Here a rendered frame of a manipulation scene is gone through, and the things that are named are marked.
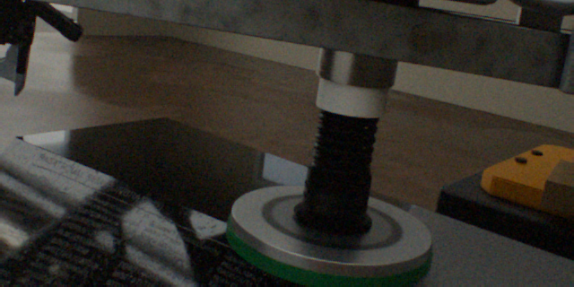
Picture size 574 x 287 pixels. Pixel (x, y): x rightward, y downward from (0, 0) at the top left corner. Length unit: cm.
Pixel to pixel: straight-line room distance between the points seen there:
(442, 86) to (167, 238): 662
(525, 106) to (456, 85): 79
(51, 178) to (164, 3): 45
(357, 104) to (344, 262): 15
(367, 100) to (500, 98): 650
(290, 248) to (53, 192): 46
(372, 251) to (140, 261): 32
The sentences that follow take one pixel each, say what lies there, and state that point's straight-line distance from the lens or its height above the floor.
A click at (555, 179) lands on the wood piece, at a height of 83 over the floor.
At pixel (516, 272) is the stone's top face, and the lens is 82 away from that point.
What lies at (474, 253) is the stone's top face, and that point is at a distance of 84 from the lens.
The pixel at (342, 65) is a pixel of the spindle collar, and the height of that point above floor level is 103.
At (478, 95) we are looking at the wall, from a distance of 719.
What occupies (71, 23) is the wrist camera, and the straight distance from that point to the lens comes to 121.
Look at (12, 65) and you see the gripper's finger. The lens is 123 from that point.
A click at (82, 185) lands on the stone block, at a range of 94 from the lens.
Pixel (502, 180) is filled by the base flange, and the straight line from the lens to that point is 132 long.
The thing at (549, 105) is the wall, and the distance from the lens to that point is 698.
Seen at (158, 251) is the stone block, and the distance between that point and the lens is 81.
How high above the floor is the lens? 110
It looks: 13 degrees down
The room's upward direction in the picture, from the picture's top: 8 degrees clockwise
